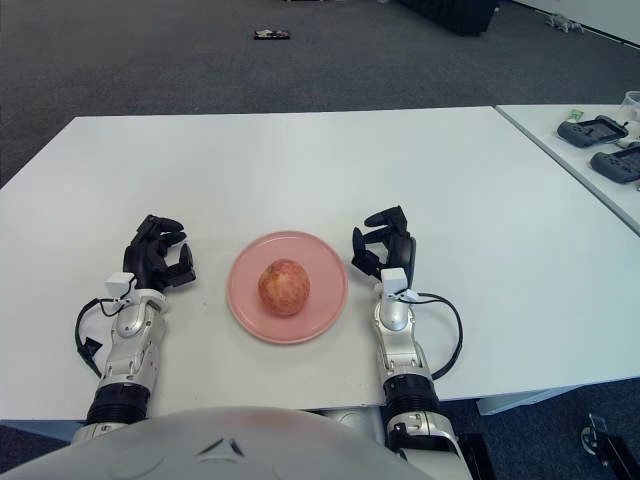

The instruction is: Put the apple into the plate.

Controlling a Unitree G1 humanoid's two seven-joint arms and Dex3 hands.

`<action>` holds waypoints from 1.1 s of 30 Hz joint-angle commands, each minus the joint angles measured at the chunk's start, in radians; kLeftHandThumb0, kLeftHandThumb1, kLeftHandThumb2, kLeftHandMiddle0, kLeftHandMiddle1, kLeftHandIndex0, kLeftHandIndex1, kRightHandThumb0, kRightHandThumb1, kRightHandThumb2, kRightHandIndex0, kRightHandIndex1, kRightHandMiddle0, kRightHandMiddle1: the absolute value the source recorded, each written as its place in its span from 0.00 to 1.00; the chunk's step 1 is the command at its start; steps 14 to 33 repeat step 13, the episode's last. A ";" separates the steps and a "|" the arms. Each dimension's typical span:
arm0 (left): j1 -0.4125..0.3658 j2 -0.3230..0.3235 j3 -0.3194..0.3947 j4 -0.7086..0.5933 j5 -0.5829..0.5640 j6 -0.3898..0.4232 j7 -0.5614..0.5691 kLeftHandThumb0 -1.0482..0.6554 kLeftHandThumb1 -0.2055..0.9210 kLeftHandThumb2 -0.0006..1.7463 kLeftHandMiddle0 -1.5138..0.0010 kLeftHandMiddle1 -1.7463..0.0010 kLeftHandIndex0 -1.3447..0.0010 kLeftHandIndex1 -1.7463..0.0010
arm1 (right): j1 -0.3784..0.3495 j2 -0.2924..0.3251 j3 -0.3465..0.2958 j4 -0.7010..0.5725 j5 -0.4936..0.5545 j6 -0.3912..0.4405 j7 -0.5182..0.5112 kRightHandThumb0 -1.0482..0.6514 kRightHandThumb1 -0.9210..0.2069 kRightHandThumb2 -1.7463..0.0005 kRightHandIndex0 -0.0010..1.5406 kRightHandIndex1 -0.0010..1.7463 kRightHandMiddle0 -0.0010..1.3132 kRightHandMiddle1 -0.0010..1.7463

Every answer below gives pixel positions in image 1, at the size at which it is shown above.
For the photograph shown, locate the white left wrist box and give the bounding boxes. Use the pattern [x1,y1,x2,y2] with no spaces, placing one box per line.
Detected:
[103,272,135,302]

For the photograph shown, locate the pink round plate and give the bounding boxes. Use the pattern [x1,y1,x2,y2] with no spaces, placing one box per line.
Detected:
[226,230,350,345]

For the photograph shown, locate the white table frame beam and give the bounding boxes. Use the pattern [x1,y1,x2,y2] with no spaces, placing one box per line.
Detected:
[474,387,571,417]

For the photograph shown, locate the grey robot torso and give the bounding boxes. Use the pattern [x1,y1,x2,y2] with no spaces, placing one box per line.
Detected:
[0,405,411,480]

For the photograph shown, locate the red yellow apple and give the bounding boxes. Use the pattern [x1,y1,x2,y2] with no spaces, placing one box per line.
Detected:
[257,258,311,317]

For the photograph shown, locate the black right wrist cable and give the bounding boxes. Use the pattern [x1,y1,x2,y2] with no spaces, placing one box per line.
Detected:
[412,292,462,382]

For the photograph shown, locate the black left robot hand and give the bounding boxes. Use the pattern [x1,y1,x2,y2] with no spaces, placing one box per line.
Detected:
[123,214,197,294]

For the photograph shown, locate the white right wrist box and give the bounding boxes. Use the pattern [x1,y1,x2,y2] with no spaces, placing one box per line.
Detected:
[380,268,411,299]

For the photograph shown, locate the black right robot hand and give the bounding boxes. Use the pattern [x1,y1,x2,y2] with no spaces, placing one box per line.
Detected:
[351,204,417,291]

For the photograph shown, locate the dark grey handheld controller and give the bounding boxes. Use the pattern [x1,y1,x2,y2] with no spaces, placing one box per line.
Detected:
[589,144,640,185]
[556,115,628,149]

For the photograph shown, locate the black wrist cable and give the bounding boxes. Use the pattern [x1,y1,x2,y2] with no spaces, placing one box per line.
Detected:
[74,298,121,379]
[412,292,462,382]

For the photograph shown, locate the black stand with caster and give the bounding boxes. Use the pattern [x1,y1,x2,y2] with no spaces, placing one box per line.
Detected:
[579,413,640,480]

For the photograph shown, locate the black cabinet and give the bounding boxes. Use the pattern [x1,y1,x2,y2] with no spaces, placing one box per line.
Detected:
[394,0,501,36]

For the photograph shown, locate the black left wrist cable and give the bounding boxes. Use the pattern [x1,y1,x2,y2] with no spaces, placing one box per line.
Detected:
[74,298,121,379]

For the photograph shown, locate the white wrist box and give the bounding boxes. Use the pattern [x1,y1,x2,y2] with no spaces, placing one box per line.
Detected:
[380,268,411,299]
[103,272,135,302]

